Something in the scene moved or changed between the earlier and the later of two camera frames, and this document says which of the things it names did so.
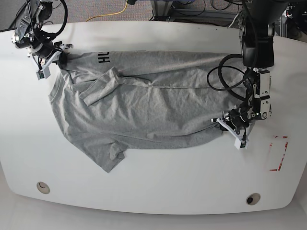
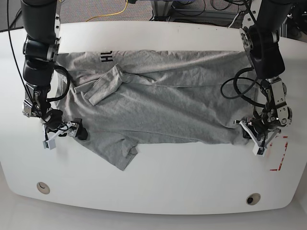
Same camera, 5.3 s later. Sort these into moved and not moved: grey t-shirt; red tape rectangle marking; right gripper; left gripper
Moved: right gripper; left gripper
Not moved: red tape rectangle marking; grey t-shirt
